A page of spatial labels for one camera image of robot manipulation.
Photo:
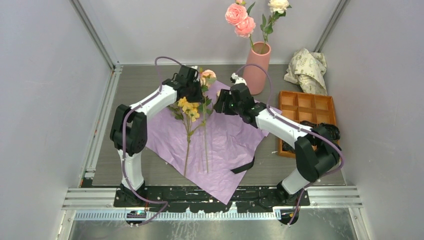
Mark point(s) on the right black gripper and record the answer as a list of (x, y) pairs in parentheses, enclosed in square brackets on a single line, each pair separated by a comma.
[(224, 97)]

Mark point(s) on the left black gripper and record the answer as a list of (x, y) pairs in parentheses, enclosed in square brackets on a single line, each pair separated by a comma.
[(198, 97)]

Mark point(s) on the peach flower stem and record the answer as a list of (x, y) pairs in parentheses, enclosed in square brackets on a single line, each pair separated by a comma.
[(207, 79)]

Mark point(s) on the yellow flower bunch stems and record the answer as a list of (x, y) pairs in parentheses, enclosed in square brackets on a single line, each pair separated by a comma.
[(188, 113)]

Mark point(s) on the purple wrapping paper sheet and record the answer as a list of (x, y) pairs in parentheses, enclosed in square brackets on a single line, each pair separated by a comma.
[(226, 143)]

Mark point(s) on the black ribbon with gold text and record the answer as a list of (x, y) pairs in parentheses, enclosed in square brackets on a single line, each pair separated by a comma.
[(244, 167)]

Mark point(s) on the white flower with leaves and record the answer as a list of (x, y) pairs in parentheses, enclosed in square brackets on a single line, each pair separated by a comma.
[(278, 9)]

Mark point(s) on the pink flower stem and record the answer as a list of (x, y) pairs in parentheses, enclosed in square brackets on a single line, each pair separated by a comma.
[(238, 16)]

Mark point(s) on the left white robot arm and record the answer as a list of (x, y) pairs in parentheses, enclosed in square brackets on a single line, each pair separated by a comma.
[(129, 131)]

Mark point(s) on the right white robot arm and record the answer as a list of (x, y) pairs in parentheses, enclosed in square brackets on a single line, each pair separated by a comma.
[(315, 152)]

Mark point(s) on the pink cylindrical vase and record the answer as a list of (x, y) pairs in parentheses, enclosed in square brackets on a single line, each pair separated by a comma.
[(255, 78)]

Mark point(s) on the orange compartment tray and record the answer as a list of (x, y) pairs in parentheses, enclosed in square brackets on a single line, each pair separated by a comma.
[(305, 108)]

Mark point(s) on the crumpled printed paper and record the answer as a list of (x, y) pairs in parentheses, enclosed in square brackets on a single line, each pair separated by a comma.
[(307, 69)]

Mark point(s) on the black rolled ribbon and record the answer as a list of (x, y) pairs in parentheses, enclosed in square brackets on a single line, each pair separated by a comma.
[(333, 130)]

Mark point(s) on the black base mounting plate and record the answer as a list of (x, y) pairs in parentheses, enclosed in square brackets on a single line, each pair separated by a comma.
[(178, 203)]

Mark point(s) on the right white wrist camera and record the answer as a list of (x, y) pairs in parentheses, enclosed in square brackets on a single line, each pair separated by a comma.
[(235, 79)]

